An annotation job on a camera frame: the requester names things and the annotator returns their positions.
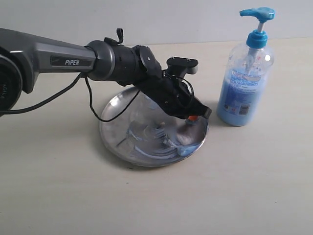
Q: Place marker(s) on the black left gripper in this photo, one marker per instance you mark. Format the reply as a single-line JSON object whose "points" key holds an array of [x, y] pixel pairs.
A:
{"points": [[174, 95]]}

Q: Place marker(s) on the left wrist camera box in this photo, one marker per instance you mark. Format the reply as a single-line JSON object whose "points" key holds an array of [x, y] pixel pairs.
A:
{"points": [[179, 67]]}

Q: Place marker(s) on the round stainless steel plate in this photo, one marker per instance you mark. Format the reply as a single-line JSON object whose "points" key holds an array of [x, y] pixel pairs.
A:
{"points": [[136, 130]]}

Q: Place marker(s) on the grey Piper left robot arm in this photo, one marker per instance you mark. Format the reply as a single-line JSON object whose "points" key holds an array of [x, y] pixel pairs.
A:
{"points": [[24, 56]]}

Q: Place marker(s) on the blue soap pump bottle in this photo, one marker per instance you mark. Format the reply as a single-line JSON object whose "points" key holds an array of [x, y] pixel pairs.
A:
{"points": [[246, 73]]}

